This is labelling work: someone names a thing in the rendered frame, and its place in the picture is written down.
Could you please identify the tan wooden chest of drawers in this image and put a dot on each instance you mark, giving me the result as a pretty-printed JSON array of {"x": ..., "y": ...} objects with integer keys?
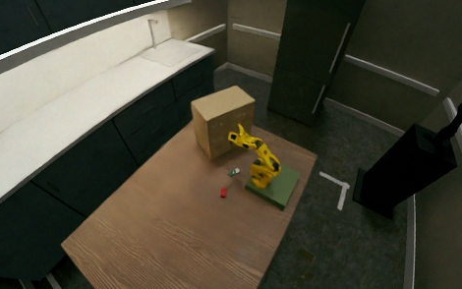
[{"x": 213, "y": 106}]

